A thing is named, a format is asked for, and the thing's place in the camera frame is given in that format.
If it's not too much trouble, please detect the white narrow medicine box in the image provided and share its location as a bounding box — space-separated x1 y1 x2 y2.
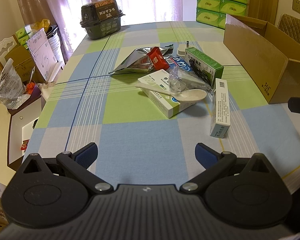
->
210 78 231 139

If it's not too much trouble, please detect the red snack packet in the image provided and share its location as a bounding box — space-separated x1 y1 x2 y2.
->
147 47 169 71

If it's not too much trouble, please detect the blue floss pick box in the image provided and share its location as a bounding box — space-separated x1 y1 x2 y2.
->
166 56 194 74

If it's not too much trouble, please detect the green tissue pack stack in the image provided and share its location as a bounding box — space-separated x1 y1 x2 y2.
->
196 0 250 29

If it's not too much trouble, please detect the white plastic bag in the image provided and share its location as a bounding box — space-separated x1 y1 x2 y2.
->
0 59 30 110

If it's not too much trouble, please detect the white power adapter plug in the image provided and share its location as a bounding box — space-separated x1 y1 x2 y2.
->
177 41 190 57

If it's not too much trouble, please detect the black cable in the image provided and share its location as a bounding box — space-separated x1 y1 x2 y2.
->
188 59 215 92

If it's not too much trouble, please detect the checkered tablecloth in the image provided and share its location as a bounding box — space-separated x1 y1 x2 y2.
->
26 22 300 192

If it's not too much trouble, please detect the white green medicine box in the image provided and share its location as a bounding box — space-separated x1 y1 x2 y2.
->
137 69 195 118

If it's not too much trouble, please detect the dark green food container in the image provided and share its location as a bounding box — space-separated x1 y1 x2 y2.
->
80 0 124 40

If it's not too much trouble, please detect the brown carton on side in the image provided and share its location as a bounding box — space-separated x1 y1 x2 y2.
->
5 46 45 83

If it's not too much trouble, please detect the brown cardboard box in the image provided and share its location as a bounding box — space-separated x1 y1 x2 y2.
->
223 15 300 103

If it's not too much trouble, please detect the clear plastic clamshell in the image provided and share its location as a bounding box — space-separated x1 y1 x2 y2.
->
168 67 186 93

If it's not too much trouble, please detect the white side cabinet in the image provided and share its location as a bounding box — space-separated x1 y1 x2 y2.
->
0 96 45 185

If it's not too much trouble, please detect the silver foil bag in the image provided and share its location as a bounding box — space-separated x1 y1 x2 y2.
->
109 44 174 74

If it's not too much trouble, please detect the sheer purple curtain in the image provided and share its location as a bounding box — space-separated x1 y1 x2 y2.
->
17 0 183 60

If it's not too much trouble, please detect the quilted brown chair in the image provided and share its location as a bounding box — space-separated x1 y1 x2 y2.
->
277 14 300 44

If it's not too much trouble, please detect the white plastic rice spoon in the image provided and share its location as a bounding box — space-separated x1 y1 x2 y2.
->
135 82 207 102

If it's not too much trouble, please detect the green spray medicine box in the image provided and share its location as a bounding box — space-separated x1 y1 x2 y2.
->
185 47 224 83

